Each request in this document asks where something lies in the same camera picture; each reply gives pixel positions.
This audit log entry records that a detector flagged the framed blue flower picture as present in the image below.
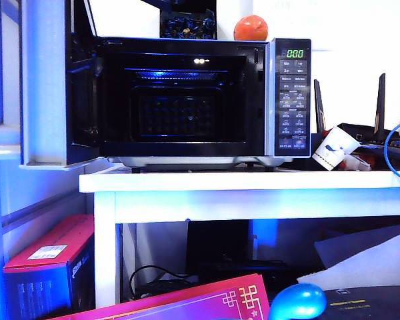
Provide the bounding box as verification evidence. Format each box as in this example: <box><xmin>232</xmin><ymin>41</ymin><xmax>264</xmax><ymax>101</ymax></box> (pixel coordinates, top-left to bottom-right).
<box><xmin>159</xmin><ymin>0</ymin><xmax>218</xmax><ymax>40</ymax></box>

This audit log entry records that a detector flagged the pink gift box gold pattern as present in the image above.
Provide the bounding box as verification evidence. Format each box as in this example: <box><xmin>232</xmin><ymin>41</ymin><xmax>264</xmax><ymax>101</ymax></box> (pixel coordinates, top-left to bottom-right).
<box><xmin>48</xmin><ymin>273</ymin><xmax>271</xmax><ymax>320</ymax></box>

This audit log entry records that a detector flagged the red black cardboard box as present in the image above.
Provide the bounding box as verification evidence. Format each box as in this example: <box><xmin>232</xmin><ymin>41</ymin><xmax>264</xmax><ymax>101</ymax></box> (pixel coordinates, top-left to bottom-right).
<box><xmin>2</xmin><ymin>214</ymin><xmax>96</xmax><ymax>320</ymax></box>

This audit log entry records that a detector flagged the black power cable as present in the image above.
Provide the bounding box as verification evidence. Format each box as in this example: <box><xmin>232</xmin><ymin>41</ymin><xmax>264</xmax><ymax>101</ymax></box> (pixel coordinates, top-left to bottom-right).
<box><xmin>129</xmin><ymin>265</ymin><xmax>191</xmax><ymax>301</ymax></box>

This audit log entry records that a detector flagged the black glass microwave door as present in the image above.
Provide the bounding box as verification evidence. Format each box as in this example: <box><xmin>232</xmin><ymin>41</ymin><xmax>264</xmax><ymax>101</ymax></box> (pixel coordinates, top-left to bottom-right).
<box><xmin>19</xmin><ymin>0</ymin><xmax>101</xmax><ymax>171</ymax></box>

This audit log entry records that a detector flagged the grey board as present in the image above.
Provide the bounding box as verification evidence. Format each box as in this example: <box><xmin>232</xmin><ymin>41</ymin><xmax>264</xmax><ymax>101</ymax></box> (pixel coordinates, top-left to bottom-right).
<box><xmin>314</xmin><ymin>223</ymin><xmax>400</xmax><ymax>269</ymax></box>

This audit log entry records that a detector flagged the white blue paper cup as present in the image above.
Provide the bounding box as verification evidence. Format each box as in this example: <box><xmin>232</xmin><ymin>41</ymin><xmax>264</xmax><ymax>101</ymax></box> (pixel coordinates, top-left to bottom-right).
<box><xmin>312</xmin><ymin>125</ymin><xmax>361</xmax><ymax>171</ymax></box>

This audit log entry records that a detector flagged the black silver microwave oven body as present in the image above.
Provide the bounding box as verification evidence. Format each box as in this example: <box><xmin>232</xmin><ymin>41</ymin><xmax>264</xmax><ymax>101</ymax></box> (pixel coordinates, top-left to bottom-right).
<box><xmin>98</xmin><ymin>35</ymin><xmax>313</xmax><ymax>173</ymax></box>

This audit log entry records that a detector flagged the black router body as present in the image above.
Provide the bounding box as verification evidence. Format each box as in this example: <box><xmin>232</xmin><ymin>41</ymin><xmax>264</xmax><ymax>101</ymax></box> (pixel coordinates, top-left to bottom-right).
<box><xmin>311</xmin><ymin>122</ymin><xmax>400</xmax><ymax>171</ymax></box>

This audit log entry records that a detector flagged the black router antenna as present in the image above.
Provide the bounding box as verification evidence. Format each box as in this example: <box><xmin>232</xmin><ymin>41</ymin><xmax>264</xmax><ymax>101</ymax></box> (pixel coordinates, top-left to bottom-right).
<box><xmin>375</xmin><ymin>73</ymin><xmax>387</xmax><ymax>133</ymax></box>
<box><xmin>313</xmin><ymin>79</ymin><xmax>326</xmax><ymax>134</ymax></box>

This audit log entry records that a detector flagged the orange fruit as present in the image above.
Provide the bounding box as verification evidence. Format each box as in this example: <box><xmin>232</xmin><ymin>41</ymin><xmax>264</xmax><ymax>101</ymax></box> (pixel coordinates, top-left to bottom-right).
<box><xmin>233</xmin><ymin>15</ymin><xmax>269</xmax><ymax>41</ymax></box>

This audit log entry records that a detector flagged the white foam sheet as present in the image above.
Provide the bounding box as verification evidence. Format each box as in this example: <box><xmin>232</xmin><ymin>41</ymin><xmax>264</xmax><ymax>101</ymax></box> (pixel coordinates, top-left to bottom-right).
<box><xmin>296</xmin><ymin>248</ymin><xmax>400</xmax><ymax>291</ymax></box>

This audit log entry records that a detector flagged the black book gold print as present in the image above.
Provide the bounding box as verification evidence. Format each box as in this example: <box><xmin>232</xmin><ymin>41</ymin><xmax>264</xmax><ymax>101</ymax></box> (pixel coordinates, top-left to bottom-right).
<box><xmin>323</xmin><ymin>285</ymin><xmax>400</xmax><ymax>320</ymax></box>

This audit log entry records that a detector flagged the glossy blue computer mouse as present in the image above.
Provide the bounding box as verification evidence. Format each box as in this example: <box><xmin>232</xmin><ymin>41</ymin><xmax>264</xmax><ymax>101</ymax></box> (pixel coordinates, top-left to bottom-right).
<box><xmin>269</xmin><ymin>282</ymin><xmax>328</xmax><ymax>320</ymax></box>

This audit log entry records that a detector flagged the white table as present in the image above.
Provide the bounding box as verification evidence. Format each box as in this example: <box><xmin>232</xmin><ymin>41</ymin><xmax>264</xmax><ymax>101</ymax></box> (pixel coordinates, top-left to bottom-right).
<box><xmin>78</xmin><ymin>166</ymin><xmax>400</xmax><ymax>309</ymax></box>

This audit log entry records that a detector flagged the blue ethernet cable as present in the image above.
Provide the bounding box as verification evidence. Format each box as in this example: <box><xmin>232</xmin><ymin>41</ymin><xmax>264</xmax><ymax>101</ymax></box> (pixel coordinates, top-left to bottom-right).
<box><xmin>383</xmin><ymin>117</ymin><xmax>400</xmax><ymax>184</ymax></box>

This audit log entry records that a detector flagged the small white red box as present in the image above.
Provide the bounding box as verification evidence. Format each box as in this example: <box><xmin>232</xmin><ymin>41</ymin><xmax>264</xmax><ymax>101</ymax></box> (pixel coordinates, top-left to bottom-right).
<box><xmin>341</xmin><ymin>153</ymin><xmax>371</xmax><ymax>171</ymax></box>

